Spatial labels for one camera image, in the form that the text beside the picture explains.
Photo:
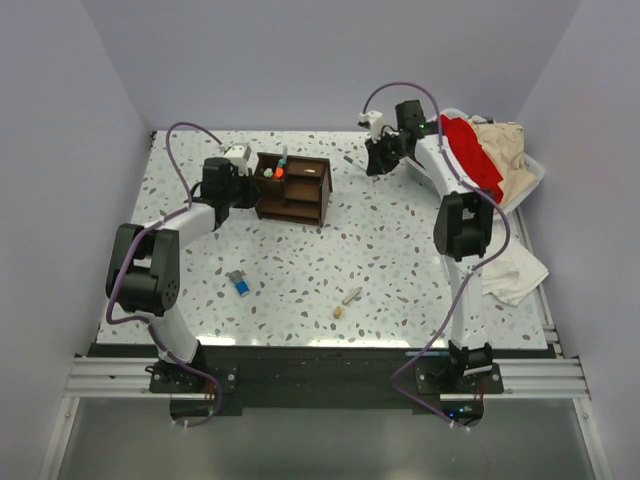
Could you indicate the white green-capped pen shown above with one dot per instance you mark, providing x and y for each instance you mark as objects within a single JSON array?
[{"x": 354, "y": 162}]

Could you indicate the red cloth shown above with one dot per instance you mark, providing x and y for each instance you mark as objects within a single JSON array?
[{"x": 471, "y": 156}]

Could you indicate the brown wooden desk organizer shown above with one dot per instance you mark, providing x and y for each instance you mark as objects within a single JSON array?
[{"x": 300, "y": 196}]

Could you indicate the blue glue stick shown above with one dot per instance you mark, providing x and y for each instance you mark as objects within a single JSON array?
[{"x": 237, "y": 278}]

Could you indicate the white folded towel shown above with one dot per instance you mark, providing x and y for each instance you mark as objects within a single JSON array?
[{"x": 514, "y": 274}]

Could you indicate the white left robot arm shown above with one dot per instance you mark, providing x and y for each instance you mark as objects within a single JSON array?
[{"x": 144, "y": 273}]

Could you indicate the white plastic laundry basket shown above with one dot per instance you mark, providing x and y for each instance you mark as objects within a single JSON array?
[{"x": 434, "y": 160}]

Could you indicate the aluminium rail frame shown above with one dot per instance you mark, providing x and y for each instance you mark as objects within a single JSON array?
[{"x": 527, "y": 374}]

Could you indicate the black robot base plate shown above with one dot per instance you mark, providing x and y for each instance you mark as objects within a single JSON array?
[{"x": 227, "y": 381}]

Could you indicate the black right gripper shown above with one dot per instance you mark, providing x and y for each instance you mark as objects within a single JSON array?
[{"x": 376, "y": 164}]

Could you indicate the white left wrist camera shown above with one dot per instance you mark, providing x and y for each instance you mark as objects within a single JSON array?
[{"x": 238, "y": 155}]

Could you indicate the blue pen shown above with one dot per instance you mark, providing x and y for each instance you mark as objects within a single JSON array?
[{"x": 410, "y": 354}]

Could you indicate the beige cloth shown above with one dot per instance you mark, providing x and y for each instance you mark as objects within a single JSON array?
[{"x": 504, "y": 144}]

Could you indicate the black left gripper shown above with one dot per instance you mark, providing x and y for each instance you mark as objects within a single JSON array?
[{"x": 252, "y": 192}]

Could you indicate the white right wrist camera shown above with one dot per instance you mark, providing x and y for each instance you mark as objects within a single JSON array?
[{"x": 373, "y": 121}]

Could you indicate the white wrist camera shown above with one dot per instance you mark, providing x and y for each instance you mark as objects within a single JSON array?
[
  {"x": 373, "y": 121},
  {"x": 238, "y": 155}
]

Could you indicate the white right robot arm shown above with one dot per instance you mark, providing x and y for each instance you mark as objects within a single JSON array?
[{"x": 463, "y": 226}]

